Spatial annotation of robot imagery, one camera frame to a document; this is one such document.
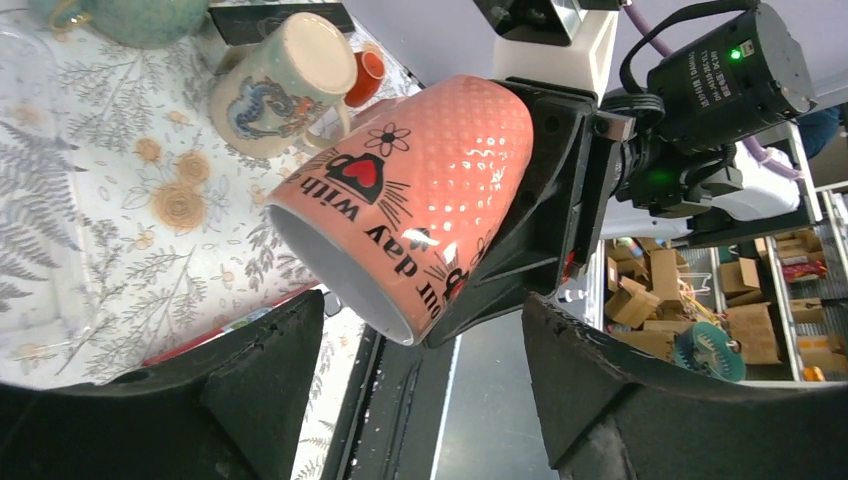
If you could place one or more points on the green glazed mug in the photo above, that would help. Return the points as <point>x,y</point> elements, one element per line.
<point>142,24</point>

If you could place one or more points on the red silver rectangular box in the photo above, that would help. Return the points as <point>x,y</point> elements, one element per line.
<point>223,327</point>

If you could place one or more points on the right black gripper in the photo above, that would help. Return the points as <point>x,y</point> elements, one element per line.
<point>655,192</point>

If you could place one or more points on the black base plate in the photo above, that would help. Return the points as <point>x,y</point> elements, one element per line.
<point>391,419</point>

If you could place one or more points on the orange mug black handle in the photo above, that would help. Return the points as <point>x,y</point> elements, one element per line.
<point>370,74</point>

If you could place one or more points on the salmon pink mug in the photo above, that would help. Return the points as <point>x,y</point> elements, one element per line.
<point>396,215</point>

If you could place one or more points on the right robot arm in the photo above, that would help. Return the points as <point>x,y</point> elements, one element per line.
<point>725,71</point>

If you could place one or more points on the cream patterned mug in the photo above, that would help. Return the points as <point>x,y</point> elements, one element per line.
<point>275,95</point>

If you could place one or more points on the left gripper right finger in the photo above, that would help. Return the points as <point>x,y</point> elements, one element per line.
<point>610,411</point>

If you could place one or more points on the cardboard boxes shelf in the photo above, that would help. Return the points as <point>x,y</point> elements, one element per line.
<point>770,309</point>

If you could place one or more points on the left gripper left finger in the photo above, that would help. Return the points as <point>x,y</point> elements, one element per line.
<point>229,409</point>

